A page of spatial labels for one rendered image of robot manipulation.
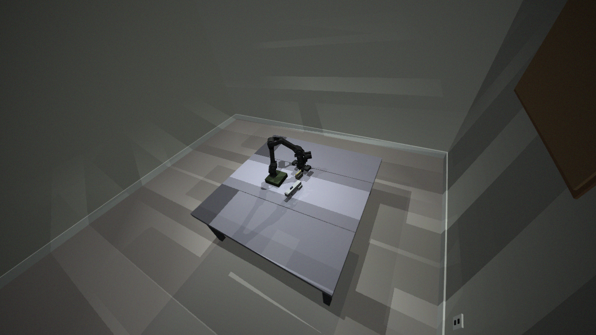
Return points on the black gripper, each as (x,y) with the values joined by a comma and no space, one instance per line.
(301,165)

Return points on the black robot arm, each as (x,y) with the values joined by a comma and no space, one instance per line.
(299,153)

